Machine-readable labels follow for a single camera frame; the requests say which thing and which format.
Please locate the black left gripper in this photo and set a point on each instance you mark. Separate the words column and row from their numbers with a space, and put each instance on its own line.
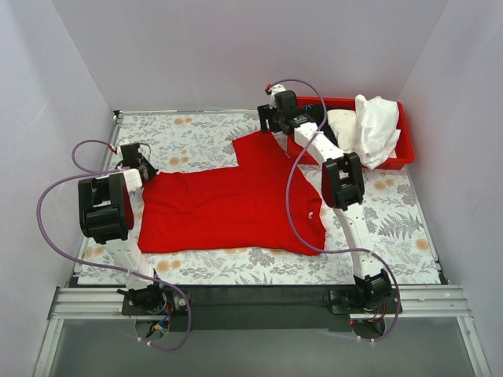
column 147, row 171

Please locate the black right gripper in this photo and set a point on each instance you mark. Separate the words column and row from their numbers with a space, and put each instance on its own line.
column 266, row 118

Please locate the red t shirt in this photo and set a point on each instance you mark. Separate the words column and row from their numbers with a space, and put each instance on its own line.
column 262, row 202

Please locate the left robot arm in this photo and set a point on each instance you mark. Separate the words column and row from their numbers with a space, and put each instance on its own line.
column 106, row 216

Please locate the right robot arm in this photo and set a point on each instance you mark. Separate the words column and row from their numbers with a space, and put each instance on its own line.
column 342, row 189

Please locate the floral patterned table mat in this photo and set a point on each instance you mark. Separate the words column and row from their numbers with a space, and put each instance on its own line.
column 192, row 142

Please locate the black t shirt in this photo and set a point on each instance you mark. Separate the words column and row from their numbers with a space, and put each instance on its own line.
column 316, row 113

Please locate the cream t shirt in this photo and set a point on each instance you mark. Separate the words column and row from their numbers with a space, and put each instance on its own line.
column 344, row 126

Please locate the white t shirt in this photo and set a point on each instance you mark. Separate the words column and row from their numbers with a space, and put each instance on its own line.
column 377, row 135

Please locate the red plastic bin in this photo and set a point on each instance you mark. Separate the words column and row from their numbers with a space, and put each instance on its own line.
column 403, row 150

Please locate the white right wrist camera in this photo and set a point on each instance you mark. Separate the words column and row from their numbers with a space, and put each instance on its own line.
column 272, row 90

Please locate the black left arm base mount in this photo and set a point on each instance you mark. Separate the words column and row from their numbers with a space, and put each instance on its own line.
column 173, row 304

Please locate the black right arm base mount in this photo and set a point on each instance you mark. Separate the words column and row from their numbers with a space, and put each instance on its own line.
column 342, row 302

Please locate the aluminium table frame rail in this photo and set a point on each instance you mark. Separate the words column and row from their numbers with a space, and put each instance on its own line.
column 255, row 329

